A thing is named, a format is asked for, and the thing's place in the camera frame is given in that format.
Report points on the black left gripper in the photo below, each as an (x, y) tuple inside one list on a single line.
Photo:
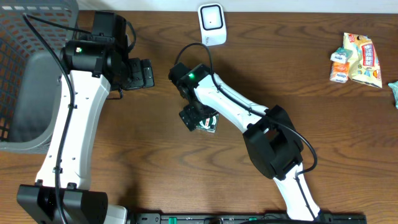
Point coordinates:
[(142, 80)]

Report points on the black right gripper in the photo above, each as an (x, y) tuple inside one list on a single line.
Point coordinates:
[(188, 117)]

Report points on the dark green Zam-Buk tin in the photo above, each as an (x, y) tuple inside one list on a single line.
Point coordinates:
[(209, 124)]

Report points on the orange Kleenex tissue pack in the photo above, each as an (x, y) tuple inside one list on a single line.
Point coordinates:
[(339, 72)]

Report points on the teal Kleenex tissue pack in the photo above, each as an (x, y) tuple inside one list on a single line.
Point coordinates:
[(341, 55)]

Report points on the cream blue chips bag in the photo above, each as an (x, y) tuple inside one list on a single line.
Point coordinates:
[(364, 66)]

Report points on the mint green wipes packet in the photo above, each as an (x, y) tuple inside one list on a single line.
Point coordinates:
[(394, 88)]

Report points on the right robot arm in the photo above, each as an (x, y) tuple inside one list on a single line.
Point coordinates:
[(274, 146)]

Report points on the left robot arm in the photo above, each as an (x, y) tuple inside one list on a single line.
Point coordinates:
[(61, 192)]

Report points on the white barcode scanner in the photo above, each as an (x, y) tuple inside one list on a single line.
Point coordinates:
[(212, 24)]

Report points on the grey plastic mesh basket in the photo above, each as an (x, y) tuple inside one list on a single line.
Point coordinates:
[(30, 77)]

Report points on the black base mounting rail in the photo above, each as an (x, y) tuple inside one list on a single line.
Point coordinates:
[(277, 218)]

